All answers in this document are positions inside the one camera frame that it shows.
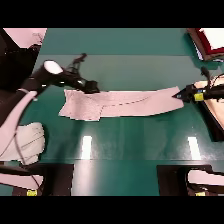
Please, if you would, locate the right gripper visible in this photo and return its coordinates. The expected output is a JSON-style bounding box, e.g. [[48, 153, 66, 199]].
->
[[181, 84, 205, 103]]

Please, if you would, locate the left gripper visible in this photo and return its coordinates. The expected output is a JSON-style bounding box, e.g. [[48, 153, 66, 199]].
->
[[82, 80, 101, 95]]

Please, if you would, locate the red garment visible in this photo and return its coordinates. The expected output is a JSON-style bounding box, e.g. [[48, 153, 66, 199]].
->
[[194, 28, 224, 57]]

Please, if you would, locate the white garment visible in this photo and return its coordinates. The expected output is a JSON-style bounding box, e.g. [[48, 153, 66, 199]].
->
[[201, 28, 224, 50]]

